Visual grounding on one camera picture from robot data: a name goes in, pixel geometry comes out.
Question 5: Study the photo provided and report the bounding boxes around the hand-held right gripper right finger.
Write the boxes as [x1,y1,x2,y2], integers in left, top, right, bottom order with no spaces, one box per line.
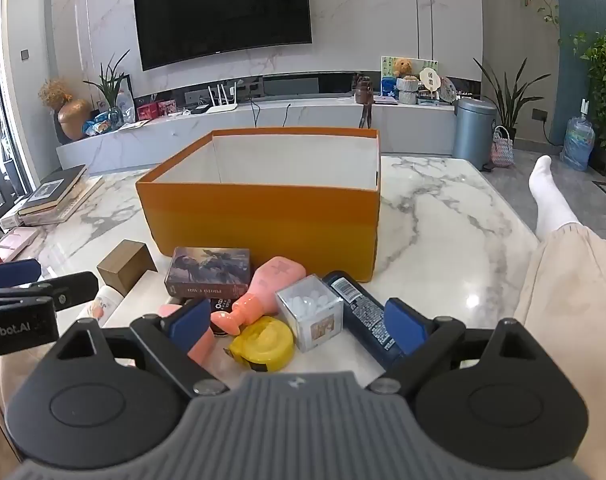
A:
[366,298,534,402]

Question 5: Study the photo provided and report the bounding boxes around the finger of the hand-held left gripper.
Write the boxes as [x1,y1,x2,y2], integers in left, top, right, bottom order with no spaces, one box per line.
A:
[0,258,43,289]
[0,271,100,312]

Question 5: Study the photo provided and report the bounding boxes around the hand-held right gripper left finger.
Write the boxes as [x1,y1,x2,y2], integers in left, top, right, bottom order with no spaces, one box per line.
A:
[57,299,230,402]

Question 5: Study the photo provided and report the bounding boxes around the pink block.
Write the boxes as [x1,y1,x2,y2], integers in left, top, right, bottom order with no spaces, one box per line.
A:
[158,305,216,367]

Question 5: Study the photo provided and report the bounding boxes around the small brown cardboard box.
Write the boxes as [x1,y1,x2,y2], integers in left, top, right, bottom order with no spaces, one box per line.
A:
[96,240,159,296]

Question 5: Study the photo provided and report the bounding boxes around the yellow tape measure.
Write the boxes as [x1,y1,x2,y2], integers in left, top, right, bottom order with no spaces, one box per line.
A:
[228,316,295,373]

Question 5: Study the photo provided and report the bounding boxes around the pink plastic bottle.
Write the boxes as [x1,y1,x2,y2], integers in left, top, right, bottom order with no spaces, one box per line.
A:
[210,256,308,336]

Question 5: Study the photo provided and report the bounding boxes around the clear cube box white beads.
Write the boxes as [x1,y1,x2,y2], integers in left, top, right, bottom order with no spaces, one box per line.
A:
[274,274,345,353]

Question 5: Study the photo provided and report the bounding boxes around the orange cardboard box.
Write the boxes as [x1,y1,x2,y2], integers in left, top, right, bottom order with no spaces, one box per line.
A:
[136,128,382,283]

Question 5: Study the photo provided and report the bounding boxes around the pink flat box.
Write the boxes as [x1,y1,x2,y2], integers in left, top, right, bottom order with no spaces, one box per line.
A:
[0,227,39,261]

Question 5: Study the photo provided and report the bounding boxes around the white tube peach print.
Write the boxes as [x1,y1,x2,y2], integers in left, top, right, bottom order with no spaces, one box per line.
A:
[76,285,124,331]

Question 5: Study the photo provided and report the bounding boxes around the small black printed box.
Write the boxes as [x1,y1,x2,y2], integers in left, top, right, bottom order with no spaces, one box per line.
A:
[182,296,234,333]

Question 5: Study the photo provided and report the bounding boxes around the dark printed card box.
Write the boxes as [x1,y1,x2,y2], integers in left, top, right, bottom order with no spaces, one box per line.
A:
[164,246,254,300]

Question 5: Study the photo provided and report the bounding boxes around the dark hardcover book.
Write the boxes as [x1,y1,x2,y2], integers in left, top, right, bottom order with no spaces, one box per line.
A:
[18,164,90,215]

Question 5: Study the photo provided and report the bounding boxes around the black framed glass door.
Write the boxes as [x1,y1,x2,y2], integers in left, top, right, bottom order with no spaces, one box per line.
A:
[0,0,23,221]

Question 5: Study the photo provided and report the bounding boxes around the gold round vase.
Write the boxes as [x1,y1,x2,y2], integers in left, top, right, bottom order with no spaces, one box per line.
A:
[57,99,93,141]

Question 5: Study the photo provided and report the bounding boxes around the blue snack bags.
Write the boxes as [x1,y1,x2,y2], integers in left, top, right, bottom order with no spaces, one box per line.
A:
[82,111,119,136]

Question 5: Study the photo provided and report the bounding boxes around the person's beige trouser leg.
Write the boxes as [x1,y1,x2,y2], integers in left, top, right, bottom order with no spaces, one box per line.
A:
[513,222,606,480]

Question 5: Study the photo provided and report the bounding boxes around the dried flower bunch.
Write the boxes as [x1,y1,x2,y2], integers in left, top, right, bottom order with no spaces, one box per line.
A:
[38,78,74,111]

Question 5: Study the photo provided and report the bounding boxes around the person's white sock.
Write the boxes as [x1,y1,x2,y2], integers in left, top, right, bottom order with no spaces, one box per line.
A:
[528,155,584,241]

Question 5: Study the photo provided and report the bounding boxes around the white bottle blue label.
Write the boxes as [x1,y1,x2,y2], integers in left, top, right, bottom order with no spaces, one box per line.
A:
[117,87,134,123]

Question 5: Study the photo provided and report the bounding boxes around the pink woven bag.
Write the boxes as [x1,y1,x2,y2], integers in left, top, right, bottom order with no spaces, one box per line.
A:
[490,125,514,167]

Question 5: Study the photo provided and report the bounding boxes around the green aloe plant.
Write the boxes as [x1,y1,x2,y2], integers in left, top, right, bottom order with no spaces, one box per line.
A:
[83,50,131,123]

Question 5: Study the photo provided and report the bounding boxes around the grey blue trash can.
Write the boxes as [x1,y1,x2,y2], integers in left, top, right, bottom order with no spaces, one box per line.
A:
[452,97,498,171]

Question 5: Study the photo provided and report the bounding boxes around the white router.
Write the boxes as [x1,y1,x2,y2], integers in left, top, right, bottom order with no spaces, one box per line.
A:
[204,82,239,113]

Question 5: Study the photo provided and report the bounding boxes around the marble television console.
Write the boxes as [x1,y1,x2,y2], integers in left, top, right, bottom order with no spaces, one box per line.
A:
[56,95,484,176]

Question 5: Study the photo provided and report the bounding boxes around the grey knitted basket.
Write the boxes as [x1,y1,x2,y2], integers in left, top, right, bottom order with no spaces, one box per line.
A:
[397,76,420,105]

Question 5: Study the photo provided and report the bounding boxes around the round white hand fan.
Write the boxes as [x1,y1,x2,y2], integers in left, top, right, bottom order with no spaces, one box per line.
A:
[417,66,442,101]

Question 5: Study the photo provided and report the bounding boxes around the snake plant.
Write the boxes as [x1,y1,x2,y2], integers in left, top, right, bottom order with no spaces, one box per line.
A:
[473,57,538,133]

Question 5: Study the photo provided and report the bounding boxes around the blue water jug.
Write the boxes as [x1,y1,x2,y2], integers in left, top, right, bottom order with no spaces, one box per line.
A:
[560,100,596,172]

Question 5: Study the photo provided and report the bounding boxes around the green picture board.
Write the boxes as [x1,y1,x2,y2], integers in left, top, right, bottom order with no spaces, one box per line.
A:
[380,56,440,98]

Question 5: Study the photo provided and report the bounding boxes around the black television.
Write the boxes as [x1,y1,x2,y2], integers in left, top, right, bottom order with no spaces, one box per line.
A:
[133,0,314,72]

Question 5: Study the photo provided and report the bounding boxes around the tall green potted plant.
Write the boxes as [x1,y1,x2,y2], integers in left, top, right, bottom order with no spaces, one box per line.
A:
[568,30,606,151]

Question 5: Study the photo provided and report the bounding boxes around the brown leather camera bag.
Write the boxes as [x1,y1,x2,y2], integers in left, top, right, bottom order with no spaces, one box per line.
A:
[353,75,377,129]

